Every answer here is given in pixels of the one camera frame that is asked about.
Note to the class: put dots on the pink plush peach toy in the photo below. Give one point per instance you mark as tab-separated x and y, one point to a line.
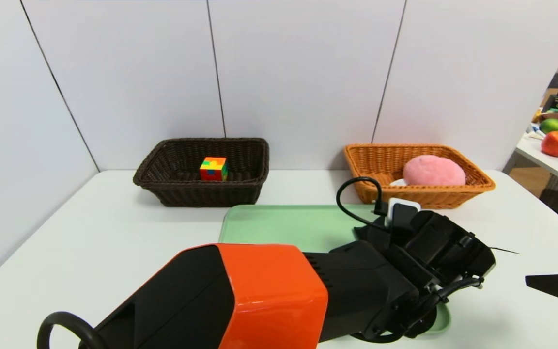
434	170

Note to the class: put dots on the green round fruit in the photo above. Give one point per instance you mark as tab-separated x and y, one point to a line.
551	126

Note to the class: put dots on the light green plastic tray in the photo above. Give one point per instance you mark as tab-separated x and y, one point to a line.
284	228

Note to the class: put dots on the dark brown wicker basket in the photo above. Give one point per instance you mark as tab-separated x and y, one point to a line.
211	194

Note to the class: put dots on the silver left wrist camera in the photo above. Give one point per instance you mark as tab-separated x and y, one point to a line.
402	208

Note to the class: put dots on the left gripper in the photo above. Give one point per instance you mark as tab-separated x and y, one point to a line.
448	252

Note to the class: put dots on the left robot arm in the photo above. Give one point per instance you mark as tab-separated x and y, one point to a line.
269	291

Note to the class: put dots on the orange wicker basket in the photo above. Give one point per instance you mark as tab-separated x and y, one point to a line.
453	198

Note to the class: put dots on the multicolour puzzle cube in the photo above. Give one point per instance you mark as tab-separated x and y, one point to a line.
213	169

